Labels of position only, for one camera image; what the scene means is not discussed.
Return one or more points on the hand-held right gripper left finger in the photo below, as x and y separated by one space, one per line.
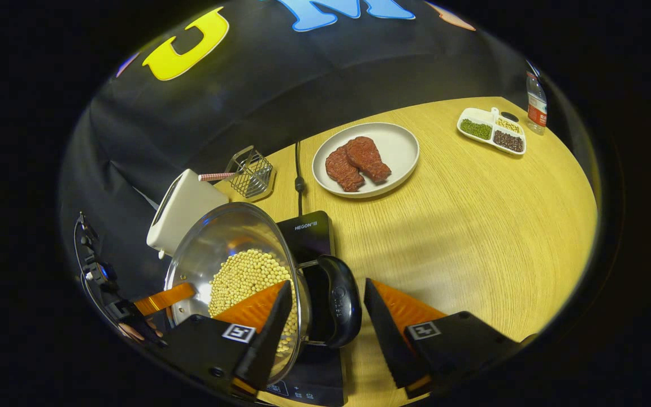
266 339

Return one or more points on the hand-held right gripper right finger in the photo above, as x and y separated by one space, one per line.
385 333

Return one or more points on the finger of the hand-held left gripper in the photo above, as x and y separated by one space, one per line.
164 299

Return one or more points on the black induction cooktop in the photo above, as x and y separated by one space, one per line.
308 234

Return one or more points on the pile of soybeans in pot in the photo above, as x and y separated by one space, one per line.
246 277

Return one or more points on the white toaster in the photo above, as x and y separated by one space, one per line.
190 212

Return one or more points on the red raw steak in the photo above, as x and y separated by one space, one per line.
368 158
343 169

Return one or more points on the round white plate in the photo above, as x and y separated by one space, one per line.
399 147

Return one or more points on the heap of green mung beans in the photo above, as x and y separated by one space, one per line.
476 129

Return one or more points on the heap of dark red beans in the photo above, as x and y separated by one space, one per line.
508 141

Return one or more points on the white divided dish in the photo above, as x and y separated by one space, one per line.
472 112

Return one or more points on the small heap of soybeans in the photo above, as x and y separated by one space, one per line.
508 125

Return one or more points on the clear water bottle red label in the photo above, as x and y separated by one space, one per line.
536 110

